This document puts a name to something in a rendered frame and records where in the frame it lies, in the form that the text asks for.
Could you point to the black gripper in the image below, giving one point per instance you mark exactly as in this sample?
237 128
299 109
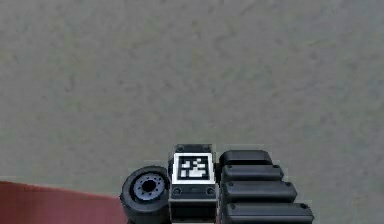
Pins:
146 196

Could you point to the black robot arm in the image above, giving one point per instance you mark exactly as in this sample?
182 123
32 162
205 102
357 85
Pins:
256 193

